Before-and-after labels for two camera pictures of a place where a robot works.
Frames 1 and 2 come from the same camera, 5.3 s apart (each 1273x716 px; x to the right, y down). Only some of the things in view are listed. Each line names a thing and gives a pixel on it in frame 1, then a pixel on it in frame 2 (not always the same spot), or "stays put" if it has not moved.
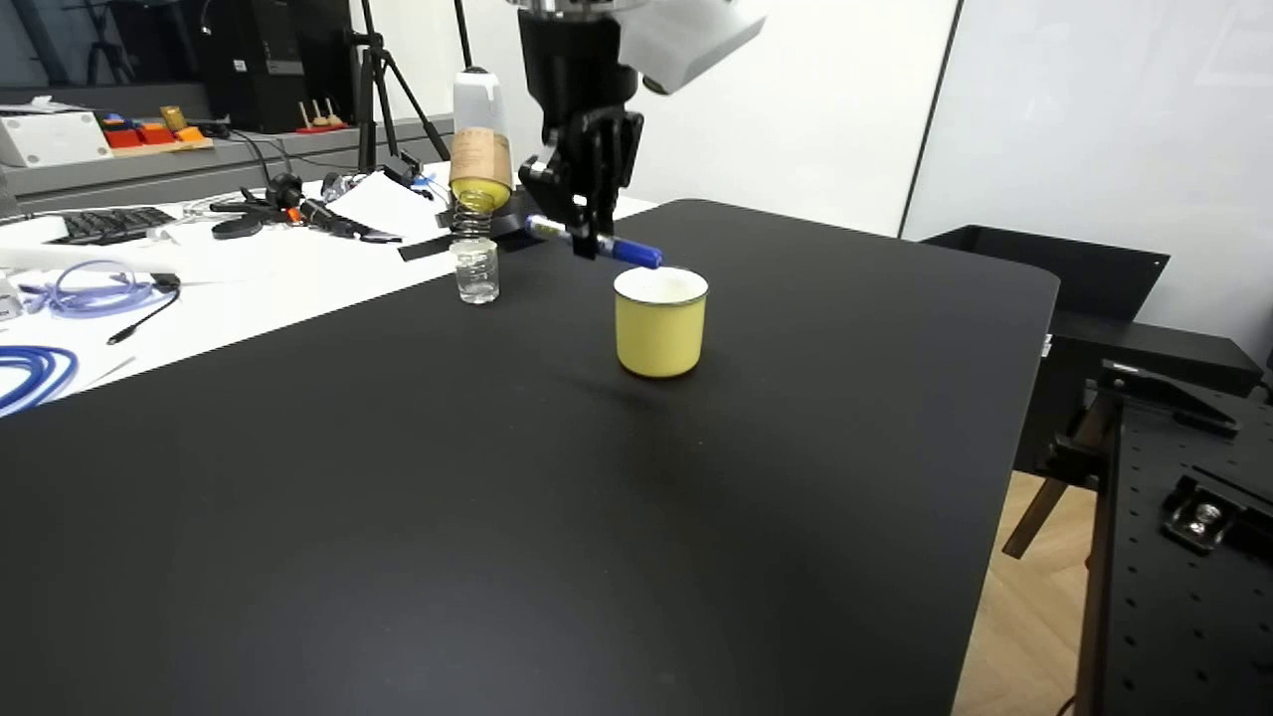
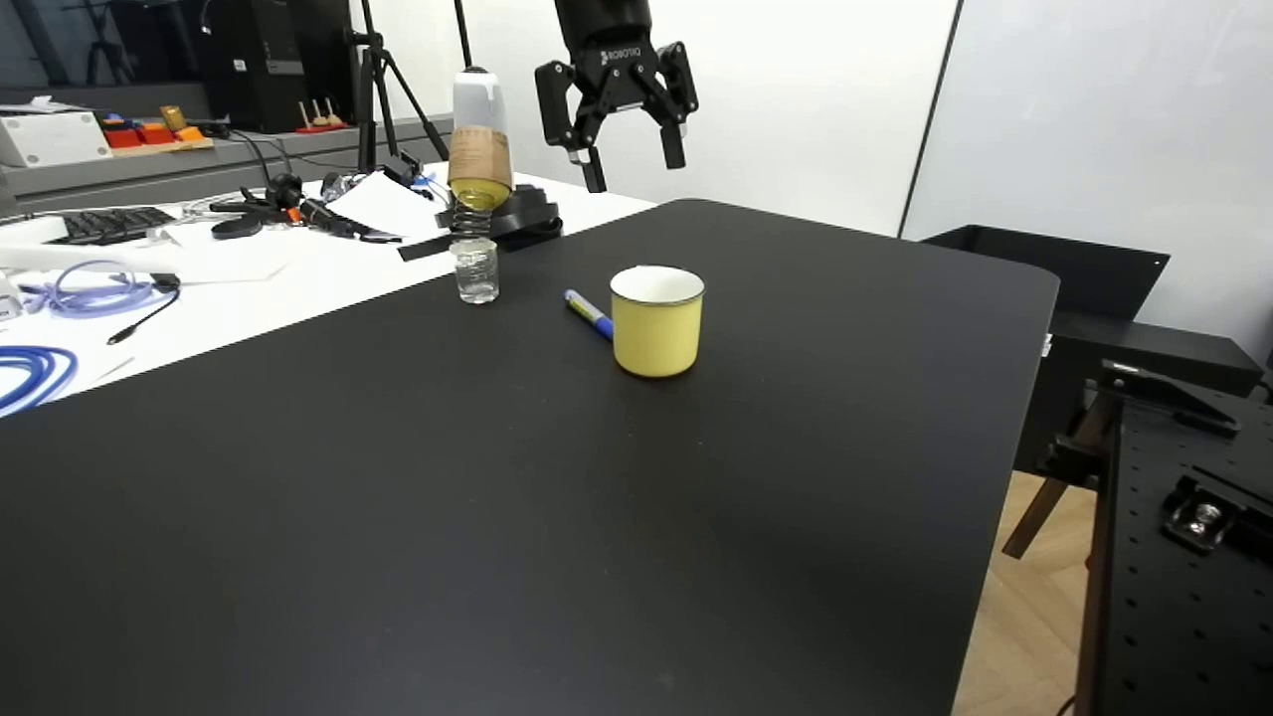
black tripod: [375, 98] stays put
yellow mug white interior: [659, 319] stays put
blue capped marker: [640, 252] -> [602, 322]
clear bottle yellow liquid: [478, 167] stays put
